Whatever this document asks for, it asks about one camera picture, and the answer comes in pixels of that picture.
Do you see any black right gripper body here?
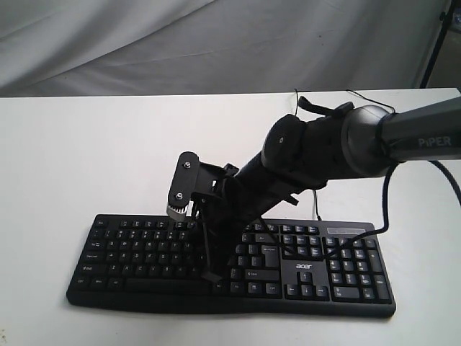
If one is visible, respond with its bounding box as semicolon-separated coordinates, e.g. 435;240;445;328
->
192;161;267;270

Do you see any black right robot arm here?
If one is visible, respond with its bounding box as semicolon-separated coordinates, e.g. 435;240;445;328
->
192;98;460;282

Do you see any black acer keyboard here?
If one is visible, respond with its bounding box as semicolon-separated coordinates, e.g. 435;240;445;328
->
66;214;396;318

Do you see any grey backdrop cloth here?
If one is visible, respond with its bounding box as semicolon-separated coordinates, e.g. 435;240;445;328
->
1;1;449;97

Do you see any black tripod stand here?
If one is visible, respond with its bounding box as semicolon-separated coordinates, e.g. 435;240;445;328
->
419;0;457;89

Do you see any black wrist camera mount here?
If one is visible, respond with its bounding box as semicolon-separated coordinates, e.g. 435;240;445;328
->
166;151;200;222

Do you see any black keyboard cable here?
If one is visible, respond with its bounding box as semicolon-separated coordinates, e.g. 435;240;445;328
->
291;88;397;221

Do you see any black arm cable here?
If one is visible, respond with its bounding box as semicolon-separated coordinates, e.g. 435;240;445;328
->
251;158;461;259

